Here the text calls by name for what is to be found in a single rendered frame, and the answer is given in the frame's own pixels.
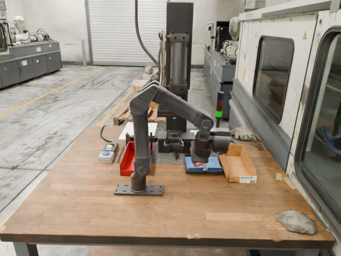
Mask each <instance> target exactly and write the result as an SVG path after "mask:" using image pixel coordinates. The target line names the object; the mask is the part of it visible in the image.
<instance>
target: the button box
mask: <svg viewBox="0 0 341 256"><path fill-rule="evenodd" d="M104 127H105V125H104V126H103V127H102V129H101V131H100V136H101V137H102V138H103V139H104V140H105V141H107V143H106V144H105V146H104V148H103V149H102V151H113V152H114V155H115V154H116V152H117V150H118V148H119V143H118V142H113V141H109V140H106V139H105V138H104V137H103V136H102V135H101V133H102V130H103V128H104ZM109 143H114V145H112V146H113V147H112V148H107V146H108V144H109Z"/></svg>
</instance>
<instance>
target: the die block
mask: <svg viewBox="0 0 341 256"><path fill-rule="evenodd" d="M165 141H166V140H158V153H170V143H179V141H169V144H168V146H166V147H164V142H165ZM182 142H184V147H183V153H191V151H190V147H191V141H182Z"/></svg>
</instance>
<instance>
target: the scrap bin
mask: <svg viewBox="0 0 341 256"><path fill-rule="evenodd" d="M149 149H150V154H151V142H149ZM134 154H135V148H134V142H128V144H127V147H126V150H125V152H124V155H123V157H122V160H121V162H120V176H131V174H132V173H133V172H134V163H133V162H134V159H135V155H134Z"/></svg>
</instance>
